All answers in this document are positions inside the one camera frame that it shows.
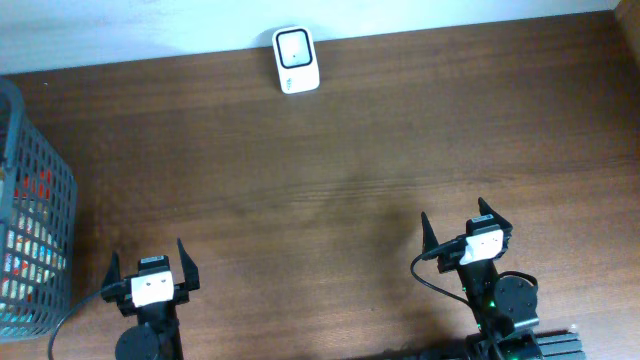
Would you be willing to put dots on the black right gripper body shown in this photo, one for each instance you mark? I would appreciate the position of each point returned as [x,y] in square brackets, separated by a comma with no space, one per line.
[447,262]

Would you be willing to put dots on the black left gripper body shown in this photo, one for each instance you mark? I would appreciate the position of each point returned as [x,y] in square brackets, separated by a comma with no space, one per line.
[180,294]

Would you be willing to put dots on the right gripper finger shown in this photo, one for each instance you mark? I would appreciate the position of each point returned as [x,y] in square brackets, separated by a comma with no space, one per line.
[491,217]
[429,240]

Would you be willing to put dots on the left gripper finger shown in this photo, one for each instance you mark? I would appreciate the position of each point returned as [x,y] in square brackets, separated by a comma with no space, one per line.
[112,279]
[189,268]

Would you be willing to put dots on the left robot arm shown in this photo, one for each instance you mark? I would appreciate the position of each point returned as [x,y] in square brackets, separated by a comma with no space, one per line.
[155,336]

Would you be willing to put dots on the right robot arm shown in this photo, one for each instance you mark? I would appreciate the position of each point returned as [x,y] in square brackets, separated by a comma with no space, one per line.
[503,304]

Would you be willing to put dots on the white barcode scanner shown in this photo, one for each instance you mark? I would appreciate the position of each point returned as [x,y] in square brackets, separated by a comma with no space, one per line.
[296,60]

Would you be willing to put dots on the grey plastic mesh basket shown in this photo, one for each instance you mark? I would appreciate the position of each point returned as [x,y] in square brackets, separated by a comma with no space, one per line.
[38,204]

